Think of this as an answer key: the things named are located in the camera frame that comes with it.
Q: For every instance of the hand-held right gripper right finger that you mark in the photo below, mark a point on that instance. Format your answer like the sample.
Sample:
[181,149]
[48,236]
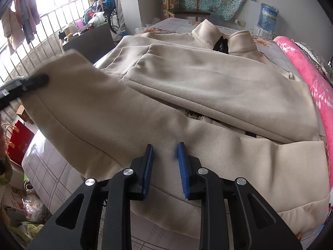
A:
[183,172]

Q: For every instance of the metal window railing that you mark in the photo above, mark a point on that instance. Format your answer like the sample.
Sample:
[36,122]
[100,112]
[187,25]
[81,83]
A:
[44,28]

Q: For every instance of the dark cabinet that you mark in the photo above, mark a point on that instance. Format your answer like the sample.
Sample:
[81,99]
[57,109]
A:
[91,44]

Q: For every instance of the clear plastic bag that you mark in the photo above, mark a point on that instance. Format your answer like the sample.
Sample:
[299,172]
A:
[35,208]

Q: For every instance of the wooden chair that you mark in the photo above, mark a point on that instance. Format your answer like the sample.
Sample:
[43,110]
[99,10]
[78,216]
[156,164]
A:
[187,11]

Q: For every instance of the white water dispenser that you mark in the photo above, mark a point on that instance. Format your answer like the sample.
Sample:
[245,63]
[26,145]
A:
[260,33]

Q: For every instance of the brown cardboard box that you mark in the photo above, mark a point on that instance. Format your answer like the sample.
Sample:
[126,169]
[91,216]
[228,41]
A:
[23,114]

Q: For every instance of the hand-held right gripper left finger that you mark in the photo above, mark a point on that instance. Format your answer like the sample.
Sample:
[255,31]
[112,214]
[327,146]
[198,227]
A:
[147,172]

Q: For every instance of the blue water bottle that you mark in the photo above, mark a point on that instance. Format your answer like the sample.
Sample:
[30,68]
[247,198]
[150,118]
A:
[268,18]

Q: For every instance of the beige zip jacket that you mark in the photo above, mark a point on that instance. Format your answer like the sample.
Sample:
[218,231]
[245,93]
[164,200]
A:
[208,83]

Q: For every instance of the red paper bag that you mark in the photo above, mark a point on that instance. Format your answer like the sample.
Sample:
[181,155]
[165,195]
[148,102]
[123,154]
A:
[18,143]

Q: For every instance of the grey patterned pillow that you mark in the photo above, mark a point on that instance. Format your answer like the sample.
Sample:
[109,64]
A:
[314,54]

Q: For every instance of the wheelchair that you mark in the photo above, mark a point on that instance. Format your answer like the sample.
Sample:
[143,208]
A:
[114,20]

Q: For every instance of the pink floral blanket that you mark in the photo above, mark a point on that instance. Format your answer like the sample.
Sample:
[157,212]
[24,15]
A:
[312,83]

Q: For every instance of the grey hanging jacket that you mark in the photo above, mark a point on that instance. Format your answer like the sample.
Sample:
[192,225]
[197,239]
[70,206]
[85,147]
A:
[28,18]

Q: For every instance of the wall socket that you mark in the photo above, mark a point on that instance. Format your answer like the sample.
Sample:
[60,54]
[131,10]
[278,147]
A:
[240,23]

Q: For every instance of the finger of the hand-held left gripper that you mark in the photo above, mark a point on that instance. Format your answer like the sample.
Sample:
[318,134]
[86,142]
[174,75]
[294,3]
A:
[39,80]

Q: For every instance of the patterned carton stack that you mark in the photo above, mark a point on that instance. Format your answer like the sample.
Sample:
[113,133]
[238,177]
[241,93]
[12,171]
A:
[170,1]

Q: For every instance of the beige hanging garment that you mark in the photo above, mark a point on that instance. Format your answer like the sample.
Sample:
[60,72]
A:
[10,28]

